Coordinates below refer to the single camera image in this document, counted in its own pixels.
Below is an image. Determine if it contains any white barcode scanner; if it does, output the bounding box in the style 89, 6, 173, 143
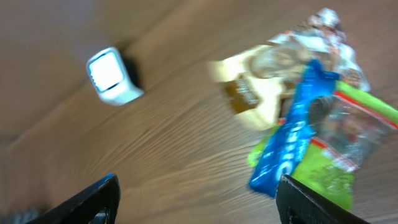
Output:
86, 47, 144, 106

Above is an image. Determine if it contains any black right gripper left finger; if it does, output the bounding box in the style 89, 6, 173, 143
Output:
30, 173, 121, 224

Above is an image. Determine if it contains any beige cookie bag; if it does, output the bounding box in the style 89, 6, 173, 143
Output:
208, 8, 370, 131

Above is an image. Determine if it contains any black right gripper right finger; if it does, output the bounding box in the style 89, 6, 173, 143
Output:
275, 175, 369, 224

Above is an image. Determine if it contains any blue snack bar wrapper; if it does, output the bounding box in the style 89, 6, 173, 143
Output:
249, 59, 339, 198

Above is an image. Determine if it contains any green snack bag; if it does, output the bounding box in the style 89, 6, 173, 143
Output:
248, 81, 397, 210

